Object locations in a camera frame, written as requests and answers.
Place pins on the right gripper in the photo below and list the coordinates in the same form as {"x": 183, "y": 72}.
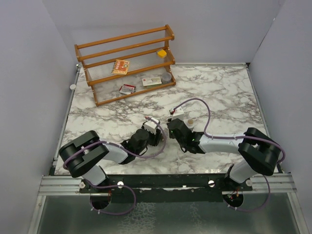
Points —
{"x": 170, "y": 119}

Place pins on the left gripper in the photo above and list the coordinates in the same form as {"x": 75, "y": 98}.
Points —
{"x": 155, "y": 137}

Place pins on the white pill bottle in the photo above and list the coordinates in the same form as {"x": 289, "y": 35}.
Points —
{"x": 190, "y": 124}

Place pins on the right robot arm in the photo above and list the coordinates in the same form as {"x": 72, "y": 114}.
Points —
{"x": 260, "y": 153}

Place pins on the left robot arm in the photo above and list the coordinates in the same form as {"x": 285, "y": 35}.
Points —
{"x": 81, "y": 155}

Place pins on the red white medicine box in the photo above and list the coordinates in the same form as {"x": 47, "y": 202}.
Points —
{"x": 127, "y": 89}

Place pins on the green white medicine box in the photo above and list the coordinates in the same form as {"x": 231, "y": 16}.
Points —
{"x": 151, "y": 82}

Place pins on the clear round plastic jar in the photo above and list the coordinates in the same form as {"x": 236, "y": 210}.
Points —
{"x": 166, "y": 78}

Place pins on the orange spiral notebook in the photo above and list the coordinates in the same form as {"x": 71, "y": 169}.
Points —
{"x": 120, "y": 67}

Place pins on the wooden three-tier shelf rack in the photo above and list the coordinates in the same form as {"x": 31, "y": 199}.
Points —
{"x": 139, "y": 48}

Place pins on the yellow lidded small jar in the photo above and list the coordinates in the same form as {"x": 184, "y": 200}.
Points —
{"x": 161, "y": 53}

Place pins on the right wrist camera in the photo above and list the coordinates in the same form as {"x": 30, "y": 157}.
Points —
{"x": 177, "y": 113}

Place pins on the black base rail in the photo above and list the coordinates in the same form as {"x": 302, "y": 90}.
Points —
{"x": 166, "y": 188}

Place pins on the aluminium frame rail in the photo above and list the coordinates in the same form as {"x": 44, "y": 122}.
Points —
{"x": 66, "y": 185}

